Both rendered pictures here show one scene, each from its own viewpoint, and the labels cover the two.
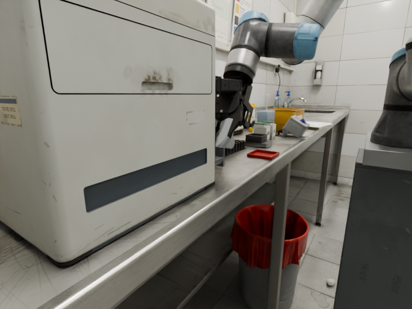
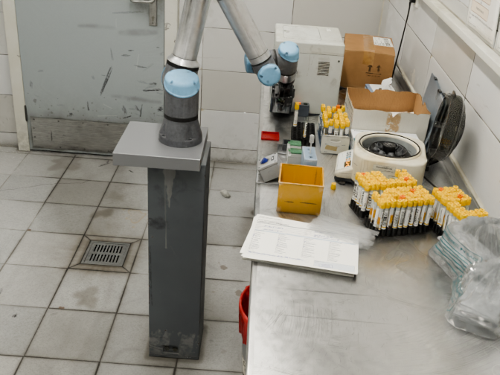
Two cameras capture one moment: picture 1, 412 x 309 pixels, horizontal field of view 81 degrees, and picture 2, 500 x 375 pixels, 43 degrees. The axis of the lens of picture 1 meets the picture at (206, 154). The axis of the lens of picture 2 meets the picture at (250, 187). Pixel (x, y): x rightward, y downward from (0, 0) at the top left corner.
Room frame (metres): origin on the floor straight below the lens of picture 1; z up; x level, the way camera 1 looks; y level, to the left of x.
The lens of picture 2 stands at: (2.45, -1.43, 1.82)
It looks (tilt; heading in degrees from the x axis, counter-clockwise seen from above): 28 degrees down; 146
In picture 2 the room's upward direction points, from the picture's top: 4 degrees clockwise
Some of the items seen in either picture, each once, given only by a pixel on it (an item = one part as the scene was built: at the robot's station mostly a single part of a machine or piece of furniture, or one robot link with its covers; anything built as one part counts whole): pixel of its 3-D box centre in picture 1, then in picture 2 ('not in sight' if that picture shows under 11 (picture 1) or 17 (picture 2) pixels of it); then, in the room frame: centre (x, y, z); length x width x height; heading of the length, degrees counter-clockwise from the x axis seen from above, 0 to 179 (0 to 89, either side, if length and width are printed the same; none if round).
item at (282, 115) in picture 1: (284, 119); (300, 189); (1.11, -0.36, 0.93); 0.13 x 0.13 x 0.10; 53
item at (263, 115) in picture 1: (265, 122); (308, 167); (1.00, -0.25, 0.92); 0.10 x 0.07 x 0.10; 148
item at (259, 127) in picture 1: (261, 132); (293, 151); (0.85, -0.20, 0.91); 0.05 x 0.04 x 0.07; 56
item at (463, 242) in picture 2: not in sight; (481, 241); (1.61, -0.15, 0.97); 0.26 x 0.17 x 0.19; 167
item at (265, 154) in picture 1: (263, 154); (270, 135); (0.65, -0.16, 0.88); 0.07 x 0.07 x 0.01; 56
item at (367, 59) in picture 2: not in sight; (366, 61); (0.25, 0.65, 0.97); 0.31 x 0.23 x 0.18; 140
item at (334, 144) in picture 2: not in sight; (332, 134); (0.79, 0.03, 0.91); 0.20 x 0.10 x 0.07; 146
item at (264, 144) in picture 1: (256, 140); (289, 146); (0.79, -0.17, 0.89); 0.09 x 0.05 x 0.04; 55
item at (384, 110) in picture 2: not in sight; (383, 117); (0.81, 0.25, 0.95); 0.29 x 0.25 x 0.15; 56
